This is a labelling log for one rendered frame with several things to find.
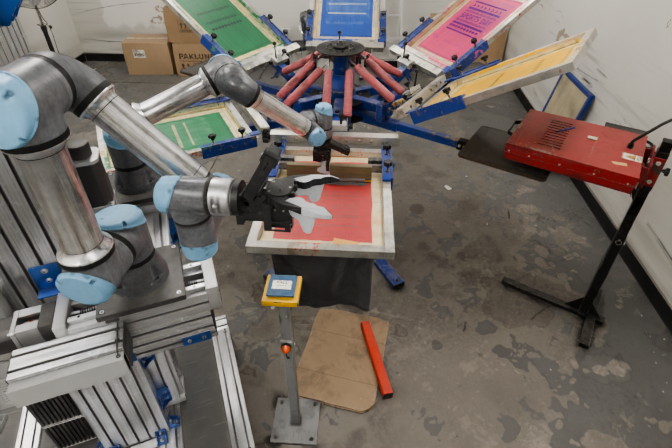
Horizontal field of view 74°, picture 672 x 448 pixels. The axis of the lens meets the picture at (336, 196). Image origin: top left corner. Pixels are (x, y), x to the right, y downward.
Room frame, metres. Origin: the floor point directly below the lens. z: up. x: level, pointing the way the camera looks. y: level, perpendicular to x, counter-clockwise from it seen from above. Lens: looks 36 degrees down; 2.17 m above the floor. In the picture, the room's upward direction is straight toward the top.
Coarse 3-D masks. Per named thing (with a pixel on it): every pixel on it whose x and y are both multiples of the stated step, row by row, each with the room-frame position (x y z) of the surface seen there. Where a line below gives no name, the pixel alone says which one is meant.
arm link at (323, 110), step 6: (324, 102) 1.80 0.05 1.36; (318, 108) 1.75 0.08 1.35; (324, 108) 1.75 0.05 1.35; (330, 108) 1.76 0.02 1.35; (318, 114) 1.74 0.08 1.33; (324, 114) 1.74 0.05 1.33; (330, 114) 1.75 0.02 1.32; (318, 120) 1.73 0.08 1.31; (324, 120) 1.74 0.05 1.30; (330, 120) 1.75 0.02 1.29; (324, 126) 1.74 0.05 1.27; (330, 126) 1.75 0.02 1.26
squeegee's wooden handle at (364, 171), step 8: (288, 168) 1.77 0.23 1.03; (296, 168) 1.77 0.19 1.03; (304, 168) 1.77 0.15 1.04; (312, 168) 1.77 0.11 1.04; (336, 168) 1.76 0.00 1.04; (344, 168) 1.76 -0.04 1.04; (352, 168) 1.75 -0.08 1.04; (360, 168) 1.75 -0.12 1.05; (368, 168) 1.75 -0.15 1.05; (336, 176) 1.76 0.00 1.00; (344, 176) 1.76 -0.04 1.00; (352, 176) 1.75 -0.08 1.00; (360, 176) 1.75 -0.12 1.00; (368, 176) 1.75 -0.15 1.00
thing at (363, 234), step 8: (336, 184) 1.75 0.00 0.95; (368, 184) 1.75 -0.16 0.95; (360, 192) 1.69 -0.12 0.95; (368, 192) 1.69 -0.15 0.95; (360, 200) 1.62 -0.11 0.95; (368, 200) 1.62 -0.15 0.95; (360, 208) 1.56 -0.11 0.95; (368, 208) 1.56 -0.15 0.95; (360, 216) 1.51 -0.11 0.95; (368, 216) 1.51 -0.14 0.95; (360, 224) 1.45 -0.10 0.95; (368, 224) 1.45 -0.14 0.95; (328, 232) 1.40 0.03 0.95; (336, 232) 1.40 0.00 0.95; (344, 232) 1.40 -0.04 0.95; (352, 232) 1.40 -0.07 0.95; (360, 232) 1.40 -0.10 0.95; (368, 232) 1.40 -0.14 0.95; (328, 240) 1.35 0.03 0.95; (352, 240) 1.35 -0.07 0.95; (360, 240) 1.35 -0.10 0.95; (368, 240) 1.35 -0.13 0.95
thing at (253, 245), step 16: (384, 192) 1.64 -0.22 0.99; (384, 208) 1.52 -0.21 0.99; (256, 224) 1.41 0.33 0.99; (384, 224) 1.41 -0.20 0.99; (256, 240) 1.31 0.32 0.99; (384, 240) 1.32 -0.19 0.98; (336, 256) 1.26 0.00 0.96; (352, 256) 1.25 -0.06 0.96; (368, 256) 1.25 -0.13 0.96; (384, 256) 1.24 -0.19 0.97
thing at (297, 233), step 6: (312, 162) 1.95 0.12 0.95; (324, 186) 1.74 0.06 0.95; (276, 228) 1.43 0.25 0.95; (282, 228) 1.43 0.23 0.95; (294, 228) 1.43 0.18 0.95; (300, 228) 1.43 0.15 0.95; (318, 228) 1.43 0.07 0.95; (276, 234) 1.39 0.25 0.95; (282, 234) 1.39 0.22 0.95; (288, 234) 1.39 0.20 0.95; (294, 234) 1.39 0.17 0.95; (300, 234) 1.39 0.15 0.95; (306, 234) 1.39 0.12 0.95; (312, 234) 1.39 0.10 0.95; (318, 234) 1.39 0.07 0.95
